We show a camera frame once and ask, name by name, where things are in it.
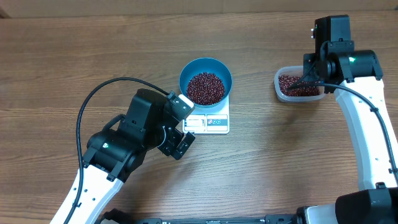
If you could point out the red beans in bowl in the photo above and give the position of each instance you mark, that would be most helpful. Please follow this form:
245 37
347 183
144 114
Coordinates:
205 89

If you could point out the white digital kitchen scale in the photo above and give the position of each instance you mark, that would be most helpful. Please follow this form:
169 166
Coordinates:
208 119

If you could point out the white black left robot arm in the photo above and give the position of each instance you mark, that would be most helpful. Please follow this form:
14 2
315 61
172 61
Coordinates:
120 148

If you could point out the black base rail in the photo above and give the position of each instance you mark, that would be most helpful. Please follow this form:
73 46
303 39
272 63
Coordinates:
118 217

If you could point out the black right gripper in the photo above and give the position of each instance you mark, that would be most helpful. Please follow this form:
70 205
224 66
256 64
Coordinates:
310 72

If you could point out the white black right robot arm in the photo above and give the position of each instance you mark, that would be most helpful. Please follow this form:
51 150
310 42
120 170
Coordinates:
355 79

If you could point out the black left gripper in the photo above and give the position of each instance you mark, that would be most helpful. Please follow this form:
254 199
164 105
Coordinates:
170 146

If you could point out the clear plastic food container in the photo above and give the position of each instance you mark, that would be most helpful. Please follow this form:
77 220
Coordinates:
298 72

